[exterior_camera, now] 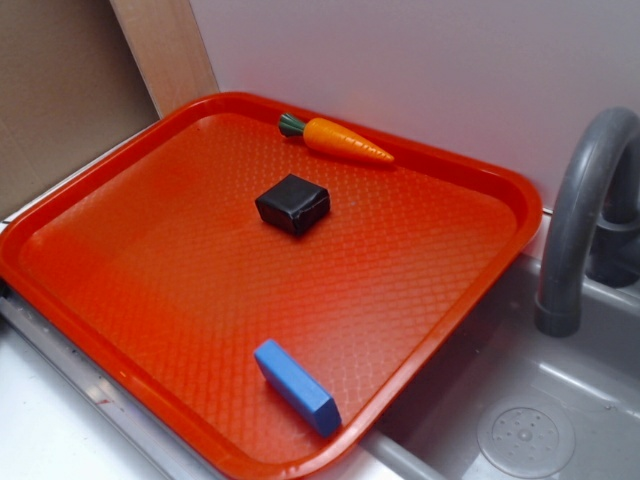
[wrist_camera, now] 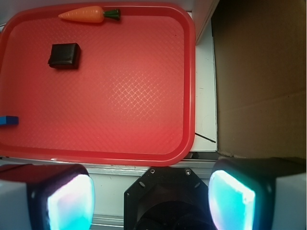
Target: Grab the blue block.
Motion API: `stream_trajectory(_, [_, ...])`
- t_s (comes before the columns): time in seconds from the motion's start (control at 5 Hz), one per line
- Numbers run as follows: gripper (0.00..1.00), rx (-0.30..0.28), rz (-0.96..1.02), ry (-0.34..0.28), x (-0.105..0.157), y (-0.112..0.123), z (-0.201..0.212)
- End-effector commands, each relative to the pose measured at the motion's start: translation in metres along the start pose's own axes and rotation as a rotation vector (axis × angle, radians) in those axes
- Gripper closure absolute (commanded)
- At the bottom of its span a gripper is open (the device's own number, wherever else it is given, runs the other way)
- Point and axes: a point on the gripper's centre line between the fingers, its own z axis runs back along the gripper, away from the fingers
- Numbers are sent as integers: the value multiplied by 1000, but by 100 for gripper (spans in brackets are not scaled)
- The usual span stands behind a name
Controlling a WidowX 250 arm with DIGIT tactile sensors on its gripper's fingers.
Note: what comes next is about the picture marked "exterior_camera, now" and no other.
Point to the grey toy faucet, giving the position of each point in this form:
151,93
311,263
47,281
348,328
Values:
594,229

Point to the blue rectangular block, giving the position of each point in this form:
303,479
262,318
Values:
300,389

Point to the orange toy carrot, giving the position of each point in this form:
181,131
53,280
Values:
332,139

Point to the grey toy sink basin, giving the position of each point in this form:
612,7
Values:
497,354

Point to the light wooden board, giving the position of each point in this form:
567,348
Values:
168,49

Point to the orange plastic tray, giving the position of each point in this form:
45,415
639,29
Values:
156,264

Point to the grey sink drain cover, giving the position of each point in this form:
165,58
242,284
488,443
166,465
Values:
526,439

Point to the black cube block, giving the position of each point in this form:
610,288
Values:
293,205

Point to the brown cardboard panel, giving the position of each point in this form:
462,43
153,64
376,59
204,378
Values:
70,91

